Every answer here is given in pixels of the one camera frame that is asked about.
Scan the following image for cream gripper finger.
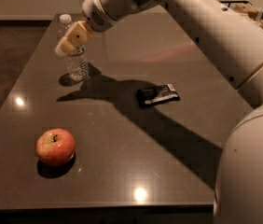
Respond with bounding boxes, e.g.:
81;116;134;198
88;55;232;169
55;36;75;57

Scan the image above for clear plastic water bottle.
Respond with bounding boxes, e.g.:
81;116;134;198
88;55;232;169
58;14;89;83

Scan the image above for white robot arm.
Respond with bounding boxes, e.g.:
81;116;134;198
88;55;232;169
55;0;263;224

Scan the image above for black snack bar wrapper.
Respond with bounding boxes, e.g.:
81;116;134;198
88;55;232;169
136;83;180;107

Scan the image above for red apple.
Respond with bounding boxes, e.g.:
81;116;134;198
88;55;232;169
35;128;76;166

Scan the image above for black wire basket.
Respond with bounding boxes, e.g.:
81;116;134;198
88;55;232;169
220;0;251;7

